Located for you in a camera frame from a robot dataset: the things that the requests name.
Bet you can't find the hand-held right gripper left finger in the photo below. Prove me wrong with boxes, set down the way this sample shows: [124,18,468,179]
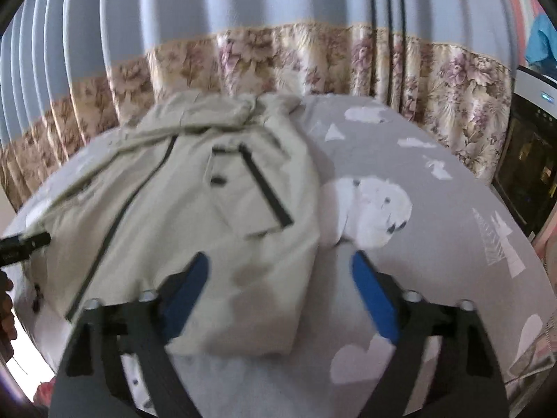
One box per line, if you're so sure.
[48,251,210,418]

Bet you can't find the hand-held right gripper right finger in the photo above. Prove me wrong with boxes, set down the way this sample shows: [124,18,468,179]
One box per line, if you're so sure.
[352,250,510,418]

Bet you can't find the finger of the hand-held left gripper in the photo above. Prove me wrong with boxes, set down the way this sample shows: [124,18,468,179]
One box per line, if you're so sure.
[0,233,50,266]

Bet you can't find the light green hooded jacket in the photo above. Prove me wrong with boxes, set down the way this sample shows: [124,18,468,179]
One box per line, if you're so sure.
[19,91,325,358]

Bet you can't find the person's left hand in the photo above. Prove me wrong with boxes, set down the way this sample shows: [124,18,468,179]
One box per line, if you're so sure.
[0,270,18,345]

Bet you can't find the grey printed bed sheet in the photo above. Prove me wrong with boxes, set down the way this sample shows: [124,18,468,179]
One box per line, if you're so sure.
[0,93,553,418]

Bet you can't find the dark glass cabinet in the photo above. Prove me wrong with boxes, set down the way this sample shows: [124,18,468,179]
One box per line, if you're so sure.
[492,65,557,240]

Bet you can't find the blue curtain with floral hem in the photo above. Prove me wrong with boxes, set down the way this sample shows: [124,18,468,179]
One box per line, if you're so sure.
[0,0,523,210]

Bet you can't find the blue cloth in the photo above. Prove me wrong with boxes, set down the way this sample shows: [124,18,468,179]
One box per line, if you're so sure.
[524,13,557,68]

